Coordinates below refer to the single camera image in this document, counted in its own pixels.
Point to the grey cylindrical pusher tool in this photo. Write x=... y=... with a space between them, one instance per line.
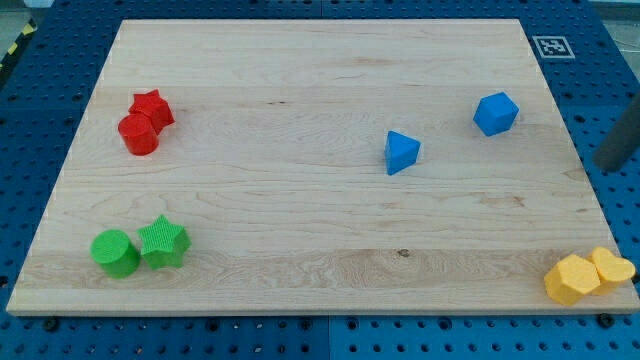
x=621 y=141

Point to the wooden board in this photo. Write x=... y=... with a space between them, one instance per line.
x=275 y=166

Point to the white fiducial marker tag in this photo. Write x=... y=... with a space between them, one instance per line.
x=553 y=47

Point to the yellow heart block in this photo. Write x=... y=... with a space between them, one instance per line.
x=611 y=269

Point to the blue cube block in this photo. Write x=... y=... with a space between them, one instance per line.
x=495 y=114

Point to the yellow hexagon block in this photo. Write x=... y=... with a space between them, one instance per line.
x=571 y=279

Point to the blue triangle block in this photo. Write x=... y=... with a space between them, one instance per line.
x=400 y=152

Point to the green star block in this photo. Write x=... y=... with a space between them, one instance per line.
x=163 y=243

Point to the red star block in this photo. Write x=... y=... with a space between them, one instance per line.
x=153 y=106

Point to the red cylinder block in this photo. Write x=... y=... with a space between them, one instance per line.
x=138 y=134

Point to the green cylinder block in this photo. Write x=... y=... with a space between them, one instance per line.
x=115 y=254

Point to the yellow black hazard tape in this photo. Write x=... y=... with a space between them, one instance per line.
x=15 y=50

